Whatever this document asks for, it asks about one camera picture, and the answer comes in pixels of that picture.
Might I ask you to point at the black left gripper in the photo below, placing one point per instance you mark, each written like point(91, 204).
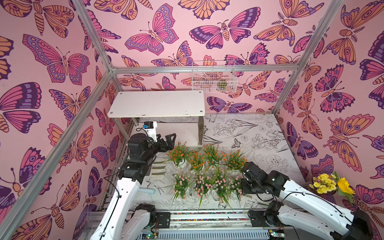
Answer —
point(169, 146)

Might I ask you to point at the pink flower pot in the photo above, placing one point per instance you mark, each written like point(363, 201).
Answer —
point(221, 186)
point(181, 184)
point(203, 183)
point(236, 188)

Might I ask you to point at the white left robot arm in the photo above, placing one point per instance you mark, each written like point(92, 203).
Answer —
point(142, 153)

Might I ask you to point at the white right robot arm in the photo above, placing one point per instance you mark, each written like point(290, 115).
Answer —
point(292, 205)

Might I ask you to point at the white two-tier rack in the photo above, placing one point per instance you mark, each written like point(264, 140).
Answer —
point(159, 104)

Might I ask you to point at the orange flower pot far left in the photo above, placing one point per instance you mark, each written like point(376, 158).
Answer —
point(179, 155)

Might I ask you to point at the light blue tube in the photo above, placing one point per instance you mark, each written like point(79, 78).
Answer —
point(147, 191)

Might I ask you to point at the orange flower pot far right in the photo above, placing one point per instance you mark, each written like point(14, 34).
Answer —
point(235, 161)

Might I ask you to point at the yellow sunflower bouquet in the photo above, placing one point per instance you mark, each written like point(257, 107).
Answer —
point(329, 184)

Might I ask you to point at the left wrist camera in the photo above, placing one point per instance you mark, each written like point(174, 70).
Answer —
point(150, 129)

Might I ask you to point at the white wire basket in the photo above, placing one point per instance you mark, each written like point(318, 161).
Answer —
point(214, 79)

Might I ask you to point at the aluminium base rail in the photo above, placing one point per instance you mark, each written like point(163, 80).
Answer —
point(224, 224)

